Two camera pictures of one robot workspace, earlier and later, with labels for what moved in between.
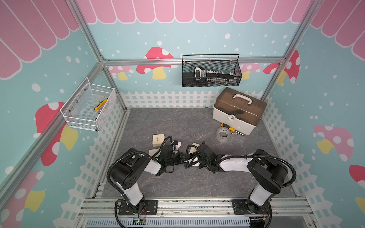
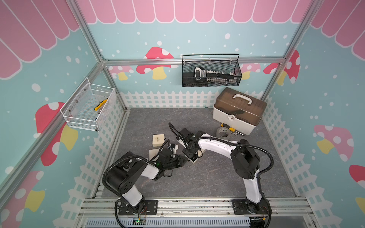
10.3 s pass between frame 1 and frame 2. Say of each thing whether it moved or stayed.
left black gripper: stayed
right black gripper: moved
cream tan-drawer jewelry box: stayed
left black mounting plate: stayed
